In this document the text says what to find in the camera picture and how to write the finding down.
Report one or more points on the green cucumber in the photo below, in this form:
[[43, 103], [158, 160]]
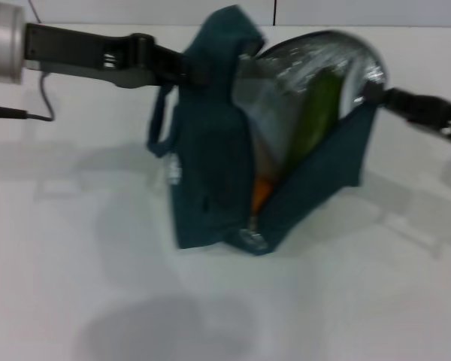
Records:
[[319, 113]]

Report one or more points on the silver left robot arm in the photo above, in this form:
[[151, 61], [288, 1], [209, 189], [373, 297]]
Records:
[[2, 41]]

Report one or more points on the dark teal insulated lunch bag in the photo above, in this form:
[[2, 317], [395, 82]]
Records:
[[210, 169]]

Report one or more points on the clear blue-rimmed food container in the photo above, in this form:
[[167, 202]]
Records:
[[270, 124]]

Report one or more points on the orange pear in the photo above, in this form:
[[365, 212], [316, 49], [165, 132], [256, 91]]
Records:
[[262, 195]]

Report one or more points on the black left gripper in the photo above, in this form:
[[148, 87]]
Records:
[[67, 49]]

